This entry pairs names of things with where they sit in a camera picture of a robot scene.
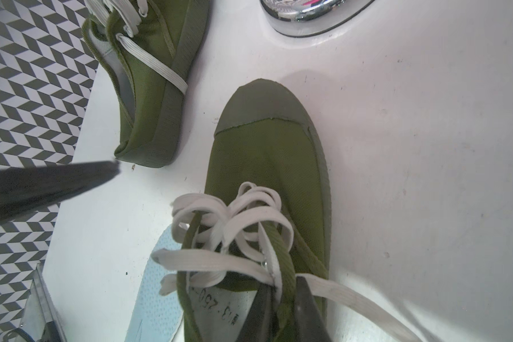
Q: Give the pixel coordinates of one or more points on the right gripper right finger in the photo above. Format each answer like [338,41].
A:
[309,325]

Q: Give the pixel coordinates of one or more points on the olive green shoe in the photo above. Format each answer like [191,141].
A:
[263,218]
[147,48]

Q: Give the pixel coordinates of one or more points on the grey-blue insole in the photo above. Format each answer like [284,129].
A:
[154,317]

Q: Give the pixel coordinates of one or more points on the clear glass holder stand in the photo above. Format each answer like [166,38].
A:
[300,19]

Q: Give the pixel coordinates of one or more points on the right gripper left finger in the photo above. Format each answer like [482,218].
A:
[258,324]

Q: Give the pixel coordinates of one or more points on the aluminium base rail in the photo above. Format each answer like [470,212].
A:
[40,320]

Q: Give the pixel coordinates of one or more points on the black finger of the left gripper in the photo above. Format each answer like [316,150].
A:
[25,190]

